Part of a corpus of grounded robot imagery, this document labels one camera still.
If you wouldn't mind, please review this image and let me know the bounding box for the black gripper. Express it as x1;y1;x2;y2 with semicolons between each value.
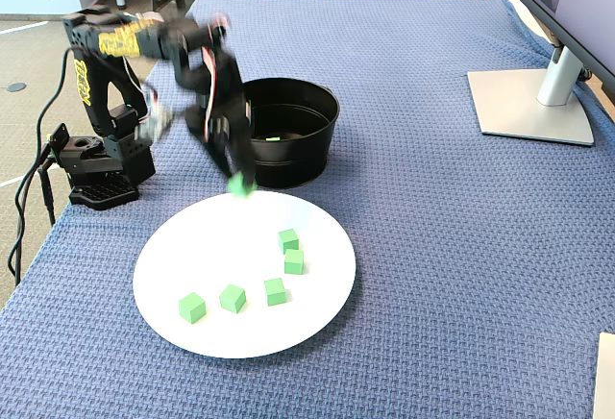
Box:
184;95;258;183

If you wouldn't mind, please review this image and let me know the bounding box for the white round plate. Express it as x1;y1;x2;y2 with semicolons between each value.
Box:
132;189;357;360

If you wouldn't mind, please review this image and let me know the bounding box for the black metal bucket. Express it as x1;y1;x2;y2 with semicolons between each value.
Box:
238;77;341;190

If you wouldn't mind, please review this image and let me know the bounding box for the blue woven cloth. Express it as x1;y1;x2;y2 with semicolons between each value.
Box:
0;0;615;419

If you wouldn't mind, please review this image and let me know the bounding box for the monitor with silver stand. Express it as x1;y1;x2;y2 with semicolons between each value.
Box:
466;0;615;148

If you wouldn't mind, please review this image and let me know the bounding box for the white flat board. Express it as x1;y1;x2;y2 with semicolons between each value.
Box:
591;332;615;419

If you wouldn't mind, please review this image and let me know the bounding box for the black camera cable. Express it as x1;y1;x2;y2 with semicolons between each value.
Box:
36;43;73;160

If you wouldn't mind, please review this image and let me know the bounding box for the black base cable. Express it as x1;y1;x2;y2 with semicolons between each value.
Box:
6;157;44;288
37;149;57;227

